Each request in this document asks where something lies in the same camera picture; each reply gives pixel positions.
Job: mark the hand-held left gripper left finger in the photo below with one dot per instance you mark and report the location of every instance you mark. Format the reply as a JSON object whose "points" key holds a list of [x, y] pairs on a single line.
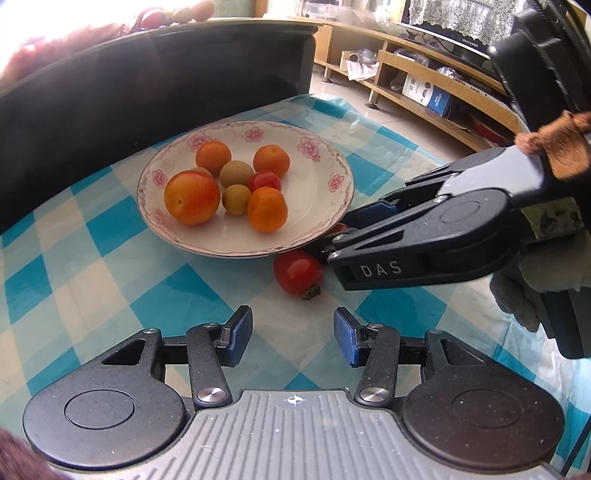
{"points": [[240, 332]]}

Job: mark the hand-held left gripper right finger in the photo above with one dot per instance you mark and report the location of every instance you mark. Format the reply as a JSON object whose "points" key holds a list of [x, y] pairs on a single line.
{"points": [[345, 337]]}

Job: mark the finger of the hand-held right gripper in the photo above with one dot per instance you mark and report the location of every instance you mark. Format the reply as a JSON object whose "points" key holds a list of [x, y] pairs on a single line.
{"points": [[374, 229], [369, 215]]}

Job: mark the white floral plate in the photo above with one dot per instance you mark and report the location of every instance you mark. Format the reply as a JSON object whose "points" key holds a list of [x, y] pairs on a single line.
{"points": [[307, 203]]}

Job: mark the red tomato with stem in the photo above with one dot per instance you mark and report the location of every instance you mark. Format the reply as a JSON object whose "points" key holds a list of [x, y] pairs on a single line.
{"points": [[298, 272]]}

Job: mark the orange tangerine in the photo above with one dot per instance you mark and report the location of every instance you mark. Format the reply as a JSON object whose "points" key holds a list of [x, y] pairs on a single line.
{"points": [[267, 208], [213, 157], [271, 160]]}

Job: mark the tan longan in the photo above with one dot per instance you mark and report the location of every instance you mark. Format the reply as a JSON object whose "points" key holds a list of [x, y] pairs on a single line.
{"points": [[236, 199], [236, 173], [202, 171]]}

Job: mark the red yellow apple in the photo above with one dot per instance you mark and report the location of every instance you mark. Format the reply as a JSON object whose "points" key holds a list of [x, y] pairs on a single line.
{"points": [[191, 197]]}

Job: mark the person's left forearm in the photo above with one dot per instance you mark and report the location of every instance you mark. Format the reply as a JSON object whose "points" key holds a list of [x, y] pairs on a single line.
{"points": [[18, 457]]}

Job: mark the person's right forearm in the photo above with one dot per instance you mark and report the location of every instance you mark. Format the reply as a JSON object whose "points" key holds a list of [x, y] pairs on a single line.
{"points": [[563, 143]]}

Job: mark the person's right hand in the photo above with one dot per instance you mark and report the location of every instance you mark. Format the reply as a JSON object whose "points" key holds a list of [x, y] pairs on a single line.
{"points": [[517, 295]]}

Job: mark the red packet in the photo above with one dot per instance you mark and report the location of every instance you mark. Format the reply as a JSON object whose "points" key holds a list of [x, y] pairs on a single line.
{"points": [[485, 127]]}

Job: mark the wooden TV stand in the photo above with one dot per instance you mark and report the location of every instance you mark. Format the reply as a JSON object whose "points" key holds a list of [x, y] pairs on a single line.
{"points": [[415, 120]]}

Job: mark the blue box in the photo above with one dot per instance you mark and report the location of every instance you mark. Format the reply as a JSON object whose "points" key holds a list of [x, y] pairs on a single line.
{"points": [[438, 101]]}

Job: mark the white box with black print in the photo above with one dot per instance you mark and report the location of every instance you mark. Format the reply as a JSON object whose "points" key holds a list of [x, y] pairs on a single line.
{"points": [[416, 87]]}

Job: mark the blue white checked tablecloth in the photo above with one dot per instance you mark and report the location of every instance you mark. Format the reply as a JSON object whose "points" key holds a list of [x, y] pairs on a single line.
{"points": [[92, 286]]}

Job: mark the clear crumpled plastic wrap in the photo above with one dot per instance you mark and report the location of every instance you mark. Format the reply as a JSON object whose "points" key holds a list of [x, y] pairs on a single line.
{"points": [[449, 72]]}

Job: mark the flat white device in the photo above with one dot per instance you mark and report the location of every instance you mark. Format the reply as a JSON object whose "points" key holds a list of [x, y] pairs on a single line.
{"points": [[407, 53]]}

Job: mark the black television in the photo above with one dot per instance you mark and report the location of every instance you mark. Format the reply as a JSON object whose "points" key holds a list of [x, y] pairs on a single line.
{"points": [[443, 27]]}

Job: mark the white lace cloth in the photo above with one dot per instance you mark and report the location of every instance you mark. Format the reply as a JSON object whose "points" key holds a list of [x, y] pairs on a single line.
{"points": [[461, 16]]}

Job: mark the black sofa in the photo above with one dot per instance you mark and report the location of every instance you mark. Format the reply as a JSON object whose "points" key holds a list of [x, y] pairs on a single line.
{"points": [[138, 92]]}

